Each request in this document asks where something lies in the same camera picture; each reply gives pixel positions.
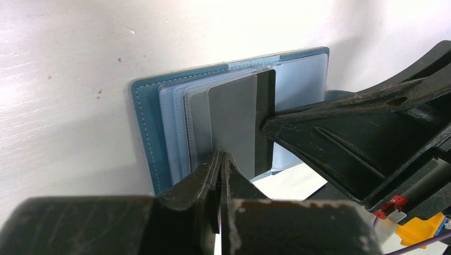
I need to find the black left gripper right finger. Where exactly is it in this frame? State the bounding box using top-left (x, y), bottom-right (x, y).
top-left (221, 152), bottom-right (381, 254)

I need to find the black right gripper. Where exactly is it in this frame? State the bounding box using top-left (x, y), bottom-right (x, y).
top-left (262, 40), bottom-right (450, 225)

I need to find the blue leather card holder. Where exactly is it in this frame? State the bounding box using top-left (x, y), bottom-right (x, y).
top-left (130, 47), bottom-right (333, 195)

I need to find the yellow three-compartment plastic tray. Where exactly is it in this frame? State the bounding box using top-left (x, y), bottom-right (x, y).
top-left (395, 212), bottom-right (446, 247)

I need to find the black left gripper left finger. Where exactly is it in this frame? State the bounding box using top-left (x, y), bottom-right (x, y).
top-left (1, 151), bottom-right (221, 254)

